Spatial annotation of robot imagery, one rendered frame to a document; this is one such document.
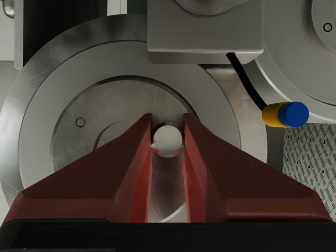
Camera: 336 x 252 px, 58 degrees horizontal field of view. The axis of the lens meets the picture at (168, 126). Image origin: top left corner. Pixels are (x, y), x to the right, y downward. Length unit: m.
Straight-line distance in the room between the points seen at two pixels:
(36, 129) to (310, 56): 0.15
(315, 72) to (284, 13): 0.04
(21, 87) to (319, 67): 0.16
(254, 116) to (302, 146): 0.22
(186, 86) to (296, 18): 0.07
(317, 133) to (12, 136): 0.29
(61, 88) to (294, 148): 0.31
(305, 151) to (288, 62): 0.21
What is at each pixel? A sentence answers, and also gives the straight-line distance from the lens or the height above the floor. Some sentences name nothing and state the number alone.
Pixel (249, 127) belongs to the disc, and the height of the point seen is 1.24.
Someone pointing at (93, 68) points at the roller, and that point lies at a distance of 0.16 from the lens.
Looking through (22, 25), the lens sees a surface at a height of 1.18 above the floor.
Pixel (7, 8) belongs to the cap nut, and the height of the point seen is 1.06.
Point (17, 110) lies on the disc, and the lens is 0.18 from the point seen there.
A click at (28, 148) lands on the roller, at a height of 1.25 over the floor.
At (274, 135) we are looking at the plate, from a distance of 0.52.
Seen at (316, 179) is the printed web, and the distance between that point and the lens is 0.36.
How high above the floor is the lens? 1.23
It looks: 1 degrees up
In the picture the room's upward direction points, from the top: 180 degrees counter-clockwise
